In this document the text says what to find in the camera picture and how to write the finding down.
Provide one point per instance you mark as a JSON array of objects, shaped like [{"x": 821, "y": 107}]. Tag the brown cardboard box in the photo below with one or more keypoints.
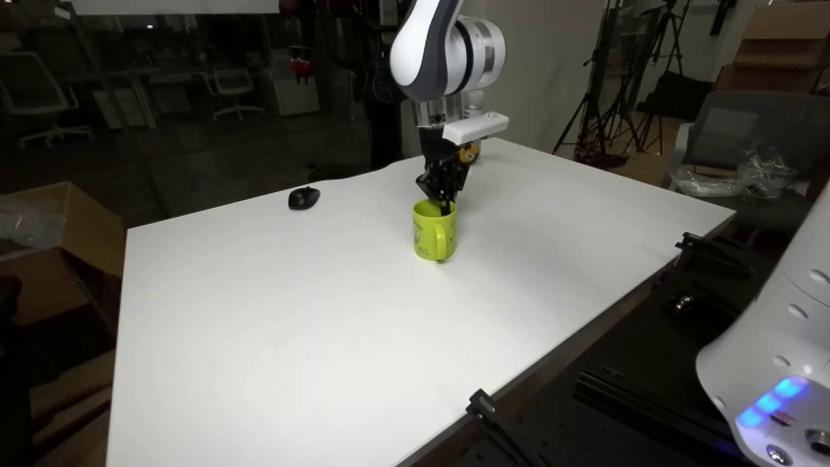
[{"x": 66, "y": 247}]

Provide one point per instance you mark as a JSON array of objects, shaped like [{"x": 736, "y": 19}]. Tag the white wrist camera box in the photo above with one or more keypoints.
[{"x": 476, "y": 128}]

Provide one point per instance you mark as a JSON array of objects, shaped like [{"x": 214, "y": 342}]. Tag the black table clamp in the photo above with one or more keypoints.
[{"x": 499, "y": 431}]

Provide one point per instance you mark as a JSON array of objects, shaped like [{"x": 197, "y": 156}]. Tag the crumpled clear plastic bag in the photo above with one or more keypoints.
[{"x": 760, "y": 176}]

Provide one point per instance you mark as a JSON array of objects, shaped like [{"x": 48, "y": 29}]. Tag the green ceramic mug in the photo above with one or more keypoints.
[{"x": 434, "y": 230}]

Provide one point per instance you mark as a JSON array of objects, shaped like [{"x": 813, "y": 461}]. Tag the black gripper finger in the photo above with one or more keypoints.
[
  {"x": 429, "y": 187},
  {"x": 446, "y": 202}
]

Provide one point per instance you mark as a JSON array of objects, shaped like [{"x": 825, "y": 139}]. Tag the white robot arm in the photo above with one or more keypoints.
[{"x": 442, "y": 62}]

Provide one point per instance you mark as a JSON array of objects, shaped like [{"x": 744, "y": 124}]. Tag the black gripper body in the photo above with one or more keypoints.
[{"x": 443, "y": 163}]

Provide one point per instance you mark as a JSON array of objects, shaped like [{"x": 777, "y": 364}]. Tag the black camera tripod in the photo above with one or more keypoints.
[{"x": 633, "y": 36}]

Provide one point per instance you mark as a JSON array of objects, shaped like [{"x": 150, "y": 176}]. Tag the black computer mouse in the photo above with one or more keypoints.
[{"x": 302, "y": 199}]

